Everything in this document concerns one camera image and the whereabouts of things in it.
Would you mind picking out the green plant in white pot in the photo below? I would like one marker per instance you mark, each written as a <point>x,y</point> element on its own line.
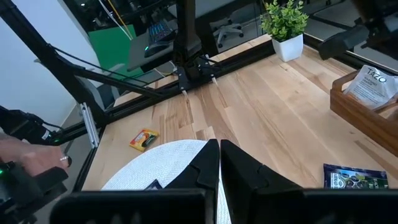
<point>286,21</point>

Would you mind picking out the white round woven placemat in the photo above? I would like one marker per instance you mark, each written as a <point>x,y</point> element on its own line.
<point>161,165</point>

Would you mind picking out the black aluminium table frame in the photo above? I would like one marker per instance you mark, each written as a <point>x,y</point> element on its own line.
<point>245,57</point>

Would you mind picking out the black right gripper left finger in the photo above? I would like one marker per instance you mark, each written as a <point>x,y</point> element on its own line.
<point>186,199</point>

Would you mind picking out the orange red tea bag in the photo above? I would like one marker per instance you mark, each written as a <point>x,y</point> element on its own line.
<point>143,140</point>

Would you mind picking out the silver aluminium bracket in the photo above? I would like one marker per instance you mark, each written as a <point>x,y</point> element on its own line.
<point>89,124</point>

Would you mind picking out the backlit computer keyboard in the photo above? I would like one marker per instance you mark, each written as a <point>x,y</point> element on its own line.
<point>160,31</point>

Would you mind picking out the white orange tea bag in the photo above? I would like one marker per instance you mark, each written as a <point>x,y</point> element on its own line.
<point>370,87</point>

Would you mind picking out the dark blue tea bag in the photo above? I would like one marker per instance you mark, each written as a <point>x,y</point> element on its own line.
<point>154,186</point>
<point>354,179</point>

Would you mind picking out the green panel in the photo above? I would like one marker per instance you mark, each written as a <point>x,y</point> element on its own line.
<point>109,49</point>

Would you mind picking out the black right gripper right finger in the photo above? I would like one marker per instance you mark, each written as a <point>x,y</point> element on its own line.
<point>255,199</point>

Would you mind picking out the brown wooden compartment tray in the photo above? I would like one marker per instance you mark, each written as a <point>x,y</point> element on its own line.
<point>357,121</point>

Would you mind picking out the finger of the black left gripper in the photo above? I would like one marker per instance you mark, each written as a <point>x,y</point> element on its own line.
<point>342,42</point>

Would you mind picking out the black computer mouse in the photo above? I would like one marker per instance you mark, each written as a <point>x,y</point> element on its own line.
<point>155,49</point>

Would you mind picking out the grey office chair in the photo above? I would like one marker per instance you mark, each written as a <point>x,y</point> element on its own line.
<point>228,29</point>

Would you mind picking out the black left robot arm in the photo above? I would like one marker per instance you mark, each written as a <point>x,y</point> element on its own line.
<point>186,31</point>

